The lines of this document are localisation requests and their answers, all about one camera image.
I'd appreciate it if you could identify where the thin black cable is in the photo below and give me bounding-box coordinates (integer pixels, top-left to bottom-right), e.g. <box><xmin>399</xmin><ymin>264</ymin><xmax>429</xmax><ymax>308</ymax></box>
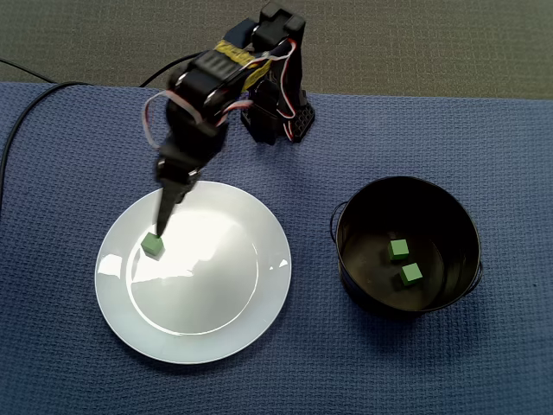
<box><xmin>0</xmin><ymin>57</ymin><xmax>56</xmax><ymax>85</ymax></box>

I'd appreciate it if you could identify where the green cube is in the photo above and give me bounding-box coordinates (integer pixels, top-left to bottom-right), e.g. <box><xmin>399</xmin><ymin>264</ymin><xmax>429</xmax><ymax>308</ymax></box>
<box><xmin>398</xmin><ymin>262</ymin><xmax>423</xmax><ymax>288</ymax></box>
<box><xmin>140</xmin><ymin>232</ymin><xmax>166</xmax><ymax>259</ymax></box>
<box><xmin>387</xmin><ymin>238</ymin><xmax>410</xmax><ymax>262</ymax></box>

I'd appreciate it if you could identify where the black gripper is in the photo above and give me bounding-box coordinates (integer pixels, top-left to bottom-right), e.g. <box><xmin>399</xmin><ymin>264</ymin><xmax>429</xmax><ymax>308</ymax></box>
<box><xmin>155</xmin><ymin>95</ymin><xmax>231</xmax><ymax>238</ymax></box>

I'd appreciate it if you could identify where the white round plate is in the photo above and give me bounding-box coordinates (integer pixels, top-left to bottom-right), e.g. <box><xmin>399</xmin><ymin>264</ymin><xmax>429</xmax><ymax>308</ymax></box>
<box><xmin>93</xmin><ymin>180</ymin><xmax>293</xmax><ymax>365</ymax></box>

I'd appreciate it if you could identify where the black metal bucket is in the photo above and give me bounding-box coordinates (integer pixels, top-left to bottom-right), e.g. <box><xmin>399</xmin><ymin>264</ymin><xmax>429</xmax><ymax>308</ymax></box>
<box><xmin>330</xmin><ymin>175</ymin><xmax>484</xmax><ymax>322</ymax></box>

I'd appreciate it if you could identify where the blue woven cloth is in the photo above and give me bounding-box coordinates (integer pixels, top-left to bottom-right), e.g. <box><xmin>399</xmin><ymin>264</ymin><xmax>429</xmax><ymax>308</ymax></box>
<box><xmin>0</xmin><ymin>81</ymin><xmax>553</xmax><ymax>415</ymax></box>

